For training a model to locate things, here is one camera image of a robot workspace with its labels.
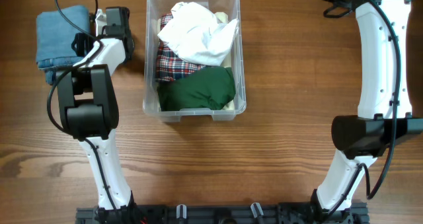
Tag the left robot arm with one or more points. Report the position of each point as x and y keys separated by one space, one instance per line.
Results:
x=89 y=112

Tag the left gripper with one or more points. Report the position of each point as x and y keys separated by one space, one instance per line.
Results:
x=82 y=42

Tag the cream cloth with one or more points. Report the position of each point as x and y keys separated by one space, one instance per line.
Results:
x=227 y=63

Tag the folded blue denim jeans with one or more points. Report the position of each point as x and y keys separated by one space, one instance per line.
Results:
x=54 y=37

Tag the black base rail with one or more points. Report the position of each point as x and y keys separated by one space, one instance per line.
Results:
x=283 y=213

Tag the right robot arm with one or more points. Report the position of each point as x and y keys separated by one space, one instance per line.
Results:
x=384 y=118

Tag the clear plastic storage bin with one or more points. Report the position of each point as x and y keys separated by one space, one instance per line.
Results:
x=155 y=10

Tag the plaid flannel shirt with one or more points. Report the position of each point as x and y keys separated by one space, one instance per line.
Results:
x=169 y=67

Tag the white cloth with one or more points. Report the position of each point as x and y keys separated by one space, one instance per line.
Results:
x=197 y=35

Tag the dark green cloth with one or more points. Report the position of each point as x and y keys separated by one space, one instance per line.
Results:
x=212 y=87

